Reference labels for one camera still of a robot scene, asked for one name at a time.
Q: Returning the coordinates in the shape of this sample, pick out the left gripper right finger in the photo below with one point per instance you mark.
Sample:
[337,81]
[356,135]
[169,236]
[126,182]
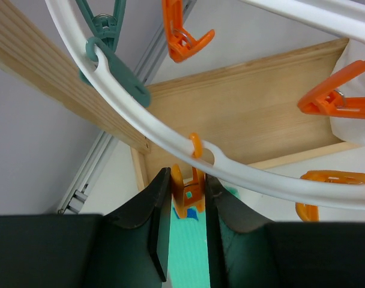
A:
[246,249]

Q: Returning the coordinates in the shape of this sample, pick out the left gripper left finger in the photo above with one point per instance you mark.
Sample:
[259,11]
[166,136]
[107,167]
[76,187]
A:
[127,247]

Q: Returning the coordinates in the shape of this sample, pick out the white round clip hanger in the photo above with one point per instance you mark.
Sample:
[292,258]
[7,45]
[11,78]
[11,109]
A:
[96,70]

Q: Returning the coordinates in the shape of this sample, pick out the wooden hanger stand frame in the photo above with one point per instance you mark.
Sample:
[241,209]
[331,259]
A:
[248,110]

